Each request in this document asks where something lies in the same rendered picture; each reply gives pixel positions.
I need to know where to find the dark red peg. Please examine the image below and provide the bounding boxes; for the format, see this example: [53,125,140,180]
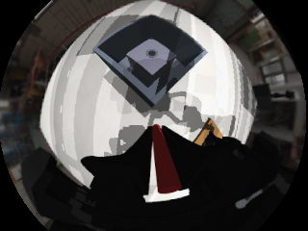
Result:
[153,124,182,193]

